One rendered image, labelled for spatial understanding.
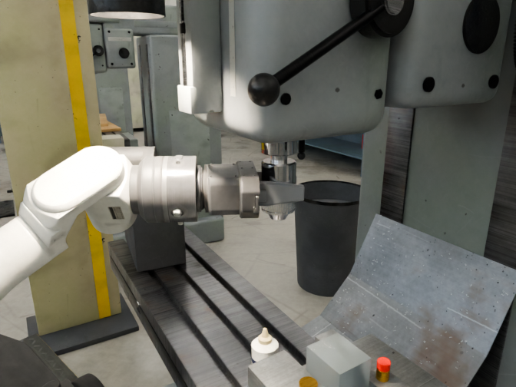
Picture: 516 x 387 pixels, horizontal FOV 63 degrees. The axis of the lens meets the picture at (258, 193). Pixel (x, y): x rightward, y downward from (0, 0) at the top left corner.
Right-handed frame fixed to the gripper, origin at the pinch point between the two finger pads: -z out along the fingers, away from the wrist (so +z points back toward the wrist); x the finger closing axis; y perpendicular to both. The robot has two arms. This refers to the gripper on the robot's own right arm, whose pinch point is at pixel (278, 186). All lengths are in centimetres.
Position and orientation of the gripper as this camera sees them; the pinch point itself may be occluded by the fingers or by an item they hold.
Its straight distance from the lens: 58.0
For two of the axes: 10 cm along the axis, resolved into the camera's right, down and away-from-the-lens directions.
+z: -10.0, 0.2, -1.0
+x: -1.0, -3.0, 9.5
